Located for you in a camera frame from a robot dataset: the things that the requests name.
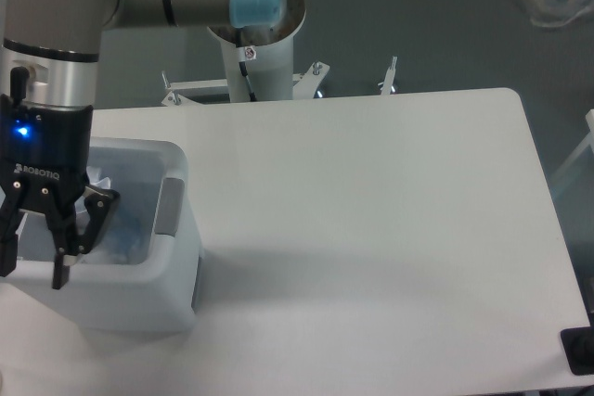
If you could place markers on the clear plastic water bottle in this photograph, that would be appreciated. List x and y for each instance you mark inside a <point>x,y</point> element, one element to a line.
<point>136,174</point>

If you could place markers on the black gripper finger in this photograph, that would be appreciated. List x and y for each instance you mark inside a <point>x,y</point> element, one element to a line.
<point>69,240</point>
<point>11,217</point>

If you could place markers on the black clamp mount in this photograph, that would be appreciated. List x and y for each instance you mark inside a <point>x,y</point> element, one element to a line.
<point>578,346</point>

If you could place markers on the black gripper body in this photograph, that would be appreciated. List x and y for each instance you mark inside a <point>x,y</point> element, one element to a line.
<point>44,152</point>

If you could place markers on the white trash can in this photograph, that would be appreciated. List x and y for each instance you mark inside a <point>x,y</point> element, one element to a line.
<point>156,295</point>

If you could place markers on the white pedestal base frame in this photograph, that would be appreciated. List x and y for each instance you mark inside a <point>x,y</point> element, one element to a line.
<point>250,85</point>

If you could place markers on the white plastic wrapper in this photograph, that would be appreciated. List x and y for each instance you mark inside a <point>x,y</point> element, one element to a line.
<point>99,179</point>

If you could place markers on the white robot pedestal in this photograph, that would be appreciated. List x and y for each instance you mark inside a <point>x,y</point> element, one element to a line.
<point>270,47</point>

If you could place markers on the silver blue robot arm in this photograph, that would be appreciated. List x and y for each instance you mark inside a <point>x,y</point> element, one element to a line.
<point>49,68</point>

